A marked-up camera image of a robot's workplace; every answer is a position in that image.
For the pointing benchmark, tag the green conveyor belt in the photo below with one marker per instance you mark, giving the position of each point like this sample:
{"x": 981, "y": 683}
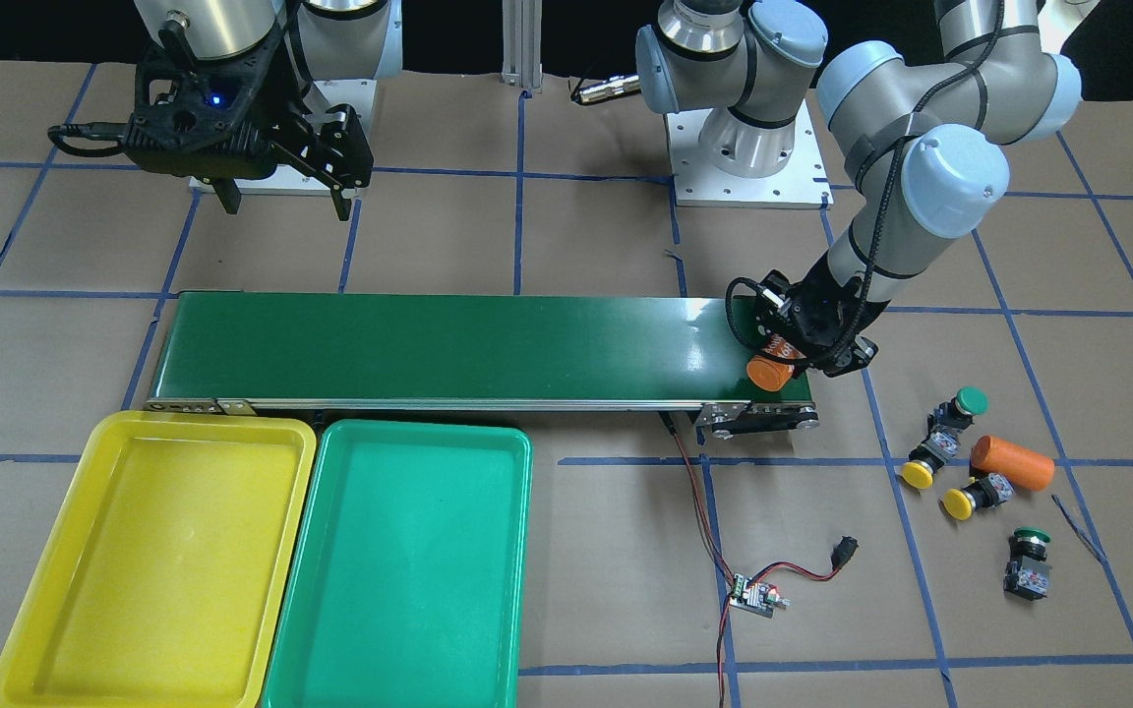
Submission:
{"x": 232, "y": 352}

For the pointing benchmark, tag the aluminium frame post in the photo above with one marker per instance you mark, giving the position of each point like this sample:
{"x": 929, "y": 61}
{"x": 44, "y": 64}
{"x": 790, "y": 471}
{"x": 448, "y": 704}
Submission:
{"x": 521, "y": 41}

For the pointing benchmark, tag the lone green push button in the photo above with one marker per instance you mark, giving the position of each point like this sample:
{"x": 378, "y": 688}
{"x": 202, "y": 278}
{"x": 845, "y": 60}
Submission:
{"x": 1027, "y": 573}

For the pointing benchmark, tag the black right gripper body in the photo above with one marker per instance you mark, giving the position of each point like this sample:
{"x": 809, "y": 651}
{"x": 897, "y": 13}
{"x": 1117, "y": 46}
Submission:
{"x": 283, "y": 100}

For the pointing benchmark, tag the orange cylinder with white numbers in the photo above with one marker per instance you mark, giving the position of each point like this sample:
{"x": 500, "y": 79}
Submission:
{"x": 774, "y": 365}

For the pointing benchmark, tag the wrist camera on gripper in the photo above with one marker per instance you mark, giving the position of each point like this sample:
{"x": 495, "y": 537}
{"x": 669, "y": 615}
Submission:
{"x": 751, "y": 307}
{"x": 193, "y": 118}

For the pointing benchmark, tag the green tray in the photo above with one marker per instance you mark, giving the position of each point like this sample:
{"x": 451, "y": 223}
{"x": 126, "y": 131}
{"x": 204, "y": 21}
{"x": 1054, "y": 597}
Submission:
{"x": 406, "y": 587}

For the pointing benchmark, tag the yellow tray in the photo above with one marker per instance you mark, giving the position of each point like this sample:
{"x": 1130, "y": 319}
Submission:
{"x": 161, "y": 581}

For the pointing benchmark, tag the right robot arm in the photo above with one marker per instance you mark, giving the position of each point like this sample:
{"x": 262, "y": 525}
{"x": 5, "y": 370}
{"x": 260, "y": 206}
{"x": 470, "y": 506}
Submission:
{"x": 321, "y": 40}

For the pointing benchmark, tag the yellow push button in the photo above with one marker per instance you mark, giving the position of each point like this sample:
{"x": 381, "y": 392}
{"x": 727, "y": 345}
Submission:
{"x": 987, "y": 492}
{"x": 928, "y": 458}

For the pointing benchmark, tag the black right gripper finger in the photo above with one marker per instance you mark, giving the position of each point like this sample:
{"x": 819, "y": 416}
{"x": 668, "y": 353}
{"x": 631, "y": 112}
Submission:
{"x": 342, "y": 203}
{"x": 228, "y": 194}

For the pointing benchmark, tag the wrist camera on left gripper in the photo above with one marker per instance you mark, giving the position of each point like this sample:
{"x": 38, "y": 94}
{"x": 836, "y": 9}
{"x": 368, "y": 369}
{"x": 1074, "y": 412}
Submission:
{"x": 751, "y": 307}

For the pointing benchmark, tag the black barrel power connector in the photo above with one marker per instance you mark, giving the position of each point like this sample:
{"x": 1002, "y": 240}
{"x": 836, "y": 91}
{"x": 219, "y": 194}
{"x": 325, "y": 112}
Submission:
{"x": 843, "y": 552}

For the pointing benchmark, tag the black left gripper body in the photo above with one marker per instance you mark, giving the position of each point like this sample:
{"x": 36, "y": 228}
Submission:
{"x": 825, "y": 307}

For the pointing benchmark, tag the plain orange cylinder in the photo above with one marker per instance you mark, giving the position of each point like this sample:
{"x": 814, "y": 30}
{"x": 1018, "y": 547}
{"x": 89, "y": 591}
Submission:
{"x": 1022, "y": 466}

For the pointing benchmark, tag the small controller circuit board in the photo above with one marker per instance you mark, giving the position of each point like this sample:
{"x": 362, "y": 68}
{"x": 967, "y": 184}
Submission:
{"x": 756, "y": 597}

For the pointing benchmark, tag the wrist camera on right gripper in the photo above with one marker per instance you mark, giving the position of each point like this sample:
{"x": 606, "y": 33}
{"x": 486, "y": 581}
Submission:
{"x": 193, "y": 118}

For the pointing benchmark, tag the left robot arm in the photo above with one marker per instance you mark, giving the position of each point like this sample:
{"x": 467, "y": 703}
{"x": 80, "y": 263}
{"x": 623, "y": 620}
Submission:
{"x": 923, "y": 145}

